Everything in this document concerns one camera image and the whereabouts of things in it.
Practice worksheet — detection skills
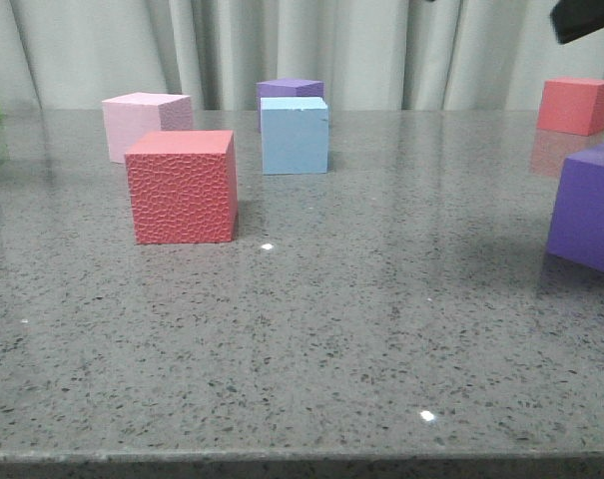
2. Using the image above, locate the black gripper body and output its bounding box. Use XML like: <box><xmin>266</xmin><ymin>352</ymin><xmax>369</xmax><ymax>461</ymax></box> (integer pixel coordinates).
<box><xmin>550</xmin><ymin>0</ymin><xmax>604</xmax><ymax>45</ymax></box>

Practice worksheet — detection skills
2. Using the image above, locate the light blue foam cube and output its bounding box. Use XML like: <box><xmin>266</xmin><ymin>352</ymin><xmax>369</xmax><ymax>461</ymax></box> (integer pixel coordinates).
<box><xmin>261</xmin><ymin>97</ymin><xmax>329</xmax><ymax>175</ymax></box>

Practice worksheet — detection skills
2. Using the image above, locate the far red foam cube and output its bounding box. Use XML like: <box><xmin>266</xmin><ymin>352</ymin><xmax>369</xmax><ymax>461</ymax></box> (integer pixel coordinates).
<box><xmin>537</xmin><ymin>77</ymin><xmax>604</xmax><ymax>136</ymax></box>

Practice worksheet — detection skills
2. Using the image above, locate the red foam cube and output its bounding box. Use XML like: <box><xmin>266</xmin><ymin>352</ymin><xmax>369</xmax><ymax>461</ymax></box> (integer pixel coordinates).
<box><xmin>537</xmin><ymin>77</ymin><xmax>604</xmax><ymax>136</ymax></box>
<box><xmin>125</xmin><ymin>130</ymin><xmax>239</xmax><ymax>244</ymax></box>

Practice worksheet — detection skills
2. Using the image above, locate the light purple foam cube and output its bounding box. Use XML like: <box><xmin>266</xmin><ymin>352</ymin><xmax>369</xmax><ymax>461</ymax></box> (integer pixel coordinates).
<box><xmin>546</xmin><ymin>142</ymin><xmax>604</xmax><ymax>272</ymax></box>

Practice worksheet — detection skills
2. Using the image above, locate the dark purple foam cube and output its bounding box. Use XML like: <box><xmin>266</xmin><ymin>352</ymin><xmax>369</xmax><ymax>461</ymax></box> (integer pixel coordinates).
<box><xmin>257</xmin><ymin>78</ymin><xmax>324</xmax><ymax>99</ymax></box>

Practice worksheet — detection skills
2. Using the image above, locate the near red foam cube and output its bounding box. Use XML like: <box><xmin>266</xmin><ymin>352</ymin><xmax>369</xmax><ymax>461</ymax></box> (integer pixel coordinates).
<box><xmin>125</xmin><ymin>130</ymin><xmax>239</xmax><ymax>244</ymax></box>

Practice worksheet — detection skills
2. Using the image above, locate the pink foam cube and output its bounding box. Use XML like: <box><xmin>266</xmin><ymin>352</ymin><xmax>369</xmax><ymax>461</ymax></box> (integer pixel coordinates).
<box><xmin>102</xmin><ymin>92</ymin><xmax>193</xmax><ymax>164</ymax></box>

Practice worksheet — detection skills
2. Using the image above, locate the grey pleated curtain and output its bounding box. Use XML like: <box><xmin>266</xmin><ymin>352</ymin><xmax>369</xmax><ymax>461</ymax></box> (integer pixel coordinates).
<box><xmin>0</xmin><ymin>1</ymin><xmax>604</xmax><ymax>110</ymax></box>

